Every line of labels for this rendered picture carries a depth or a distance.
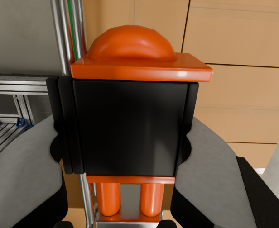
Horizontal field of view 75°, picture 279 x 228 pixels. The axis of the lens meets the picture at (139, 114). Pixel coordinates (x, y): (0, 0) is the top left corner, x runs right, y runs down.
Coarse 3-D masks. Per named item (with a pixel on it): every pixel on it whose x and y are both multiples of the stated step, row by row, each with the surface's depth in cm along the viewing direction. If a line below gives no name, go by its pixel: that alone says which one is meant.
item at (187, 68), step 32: (96, 64) 9; (128, 64) 9; (160, 64) 10; (192, 64) 10; (96, 96) 10; (128, 96) 10; (160, 96) 10; (192, 96) 10; (96, 128) 11; (128, 128) 11; (160, 128) 11; (96, 160) 12; (128, 160) 12; (160, 160) 12
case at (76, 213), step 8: (64, 176) 45; (72, 176) 45; (72, 184) 43; (168, 184) 44; (72, 192) 41; (80, 192) 41; (168, 192) 42; (72, 200) 39; (80, 200) 39; (96, 200) 39; (168, 200) 40; (72, 208) 38; (80, 208) 38; (168, 208) 39; (72, 216) 39; (80, 216) 39; (96, 216) 39; (168, 216) 39; (72, 224) 40; (80, 224) 40; (176, 224) 40
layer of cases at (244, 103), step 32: (96, 0) 66; (128, 0) 66; (160, 0) 66; (192, 0) 66; (224, 0) 66; (256, 0) 67; (96, 32) 70; (160, 32) 71; (192, 32) 71; (224, 32) 71; (256, 32) 72; (224, 64) 79; (256, 64) 78; (224, 96) 84; (256, 96) 85; (224, 128) 92; (256, 128) 93; (256, 160) 103
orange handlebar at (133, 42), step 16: (112, 32) 10; (128, 32) 10; (144, 32) 10; (96, 48) 10; (112, 48) 10; (128, 48) 10; (144, 48) 10; (160, 48) 10; (96, 192) 16; (112, 192) 16; (144, 192) 16; (160, 192) 16; (112, 208) 17; (144, 208) 17; (160, 208) 17
